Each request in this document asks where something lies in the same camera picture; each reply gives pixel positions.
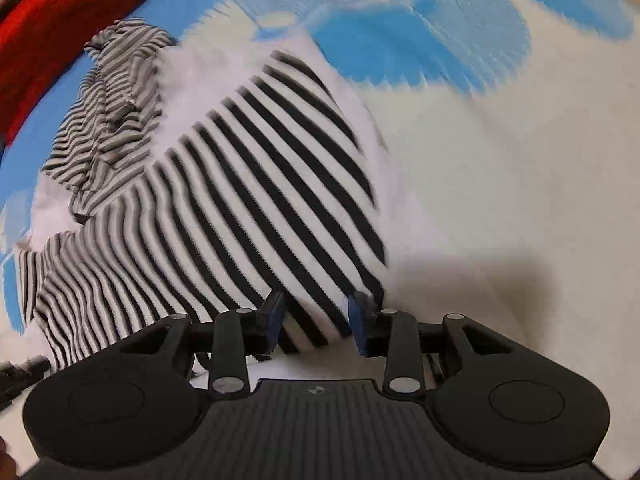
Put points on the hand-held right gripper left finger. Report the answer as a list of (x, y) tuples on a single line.
[(272, 321)]

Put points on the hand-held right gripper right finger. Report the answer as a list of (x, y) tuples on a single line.
[(358, 324)]

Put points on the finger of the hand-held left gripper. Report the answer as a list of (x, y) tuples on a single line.
[(20, 375)]

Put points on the black white striped hoodie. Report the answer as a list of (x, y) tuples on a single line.
[(240, 200)]

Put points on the blue patterned bed sheet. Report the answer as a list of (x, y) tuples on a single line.
[(500, 160)]

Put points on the red folded blanket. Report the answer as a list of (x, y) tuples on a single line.
[(55, 25)]

